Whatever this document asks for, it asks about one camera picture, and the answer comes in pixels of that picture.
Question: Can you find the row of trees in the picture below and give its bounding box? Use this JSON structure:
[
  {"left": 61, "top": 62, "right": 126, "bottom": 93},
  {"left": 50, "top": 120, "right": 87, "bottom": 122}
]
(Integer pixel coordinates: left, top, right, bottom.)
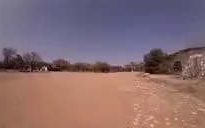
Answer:
[{"left": 0, "top": 47, "right": 145, "bottom": 74}]

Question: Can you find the red dirt road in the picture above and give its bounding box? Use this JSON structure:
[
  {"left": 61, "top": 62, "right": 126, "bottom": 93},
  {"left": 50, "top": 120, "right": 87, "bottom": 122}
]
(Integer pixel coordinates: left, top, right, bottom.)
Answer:
[{"left": 0, "top": 71, "right": 148, "bottom": 128}]

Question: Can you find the dark green tree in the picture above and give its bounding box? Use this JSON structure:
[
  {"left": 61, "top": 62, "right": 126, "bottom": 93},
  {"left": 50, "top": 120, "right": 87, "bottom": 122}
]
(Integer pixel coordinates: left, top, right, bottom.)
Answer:
[{"left": 143, "top": 48, "right": 174, "bottom": 75}]

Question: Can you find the small white structure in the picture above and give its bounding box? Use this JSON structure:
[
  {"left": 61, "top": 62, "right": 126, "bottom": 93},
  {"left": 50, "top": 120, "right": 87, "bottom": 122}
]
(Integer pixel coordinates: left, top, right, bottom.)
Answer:
[{"left": 39, "top": 65, "right": 49, "bottom": 73}]

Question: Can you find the stony dirt verge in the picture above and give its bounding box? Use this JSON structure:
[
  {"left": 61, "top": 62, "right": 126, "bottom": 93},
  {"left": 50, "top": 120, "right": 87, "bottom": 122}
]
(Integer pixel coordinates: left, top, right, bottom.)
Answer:
[{"left": 126, "top": 73, "right": 205, "bottom": 128}]

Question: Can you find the bare pale bush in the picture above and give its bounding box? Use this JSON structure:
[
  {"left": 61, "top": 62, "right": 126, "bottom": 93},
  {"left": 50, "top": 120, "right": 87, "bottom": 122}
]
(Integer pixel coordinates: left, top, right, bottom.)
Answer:
[{"left": 181, "top": 54, "right": 205, "bottom": 80}]

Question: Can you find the pale building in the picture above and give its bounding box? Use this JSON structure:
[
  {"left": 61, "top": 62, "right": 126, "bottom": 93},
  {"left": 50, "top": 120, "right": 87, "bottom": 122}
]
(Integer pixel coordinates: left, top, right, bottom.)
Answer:
[{"left": 169, "top": 45, "right": 205, "bottom": 80}]

